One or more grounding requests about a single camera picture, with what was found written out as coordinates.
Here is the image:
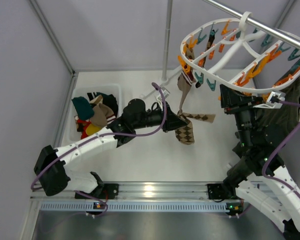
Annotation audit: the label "plain brown ribbed sock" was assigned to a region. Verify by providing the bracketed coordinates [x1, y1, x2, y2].
[90, 103, 116, 128]

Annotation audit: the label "silver metal hanging rail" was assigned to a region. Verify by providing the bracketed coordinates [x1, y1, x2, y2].
[204, 0, 300, 55]

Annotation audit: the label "dark teal sock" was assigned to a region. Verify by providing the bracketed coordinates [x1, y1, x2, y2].
[71, 96, 95, 121]

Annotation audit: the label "white oval clip hanger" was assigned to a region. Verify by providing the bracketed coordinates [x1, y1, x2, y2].
[178, 12, 300, 95]

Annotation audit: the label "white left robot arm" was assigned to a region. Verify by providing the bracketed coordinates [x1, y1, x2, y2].
[34, 98, 187, 198]

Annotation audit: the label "dark green drawstring shorts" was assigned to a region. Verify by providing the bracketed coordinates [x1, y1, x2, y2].
[232, 72, 300, 161]

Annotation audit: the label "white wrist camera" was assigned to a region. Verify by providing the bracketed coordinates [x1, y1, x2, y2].
[253, 91, 286, 110]
[155, 86, 171, 103]

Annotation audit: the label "red white sock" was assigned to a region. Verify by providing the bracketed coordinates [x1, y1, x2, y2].
[74, 116, 91, 132]

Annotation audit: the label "white plastic laundry basket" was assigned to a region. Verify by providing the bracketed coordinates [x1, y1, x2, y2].
[64, 83, 122, 144]

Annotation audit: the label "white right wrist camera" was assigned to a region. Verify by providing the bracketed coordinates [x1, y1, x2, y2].
[253, 91, 286, 110]

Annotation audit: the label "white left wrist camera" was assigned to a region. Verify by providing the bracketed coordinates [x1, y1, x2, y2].
[155, 86, 171, 103]

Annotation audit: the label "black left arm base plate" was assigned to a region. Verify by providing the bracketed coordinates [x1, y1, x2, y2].
[80, 183, 120, 200]

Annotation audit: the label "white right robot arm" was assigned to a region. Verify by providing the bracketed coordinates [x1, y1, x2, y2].
[220, 84, 300, 240]

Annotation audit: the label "tan maroon striped sock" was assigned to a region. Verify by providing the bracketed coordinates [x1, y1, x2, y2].
[177, 47, 197, 114]

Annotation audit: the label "yellow red sock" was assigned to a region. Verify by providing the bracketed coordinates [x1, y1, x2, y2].
[81, 123, 102, 139]

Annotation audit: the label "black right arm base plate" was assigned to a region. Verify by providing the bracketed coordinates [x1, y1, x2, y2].
[206, 182, 249, 201]

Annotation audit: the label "white drying rack stand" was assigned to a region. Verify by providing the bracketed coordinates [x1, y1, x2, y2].
[138, 0, 181, 100]

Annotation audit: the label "black socks pile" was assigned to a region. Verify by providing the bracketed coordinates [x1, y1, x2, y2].
[87, 92, 119, 116]

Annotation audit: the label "aluminium mounting rail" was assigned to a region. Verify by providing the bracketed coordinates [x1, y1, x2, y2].
[29, 180, 300, 202]

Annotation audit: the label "beige brown argyle sock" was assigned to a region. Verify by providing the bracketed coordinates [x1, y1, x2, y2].
[175, 110, 216, 145]

